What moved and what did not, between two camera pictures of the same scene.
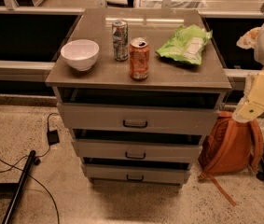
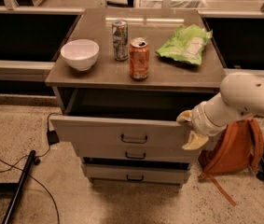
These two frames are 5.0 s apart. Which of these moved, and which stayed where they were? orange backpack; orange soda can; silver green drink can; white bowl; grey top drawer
Moved: grey top drawer
Stayed: orange soda can; silver green drink can; orange backpack; white bowl
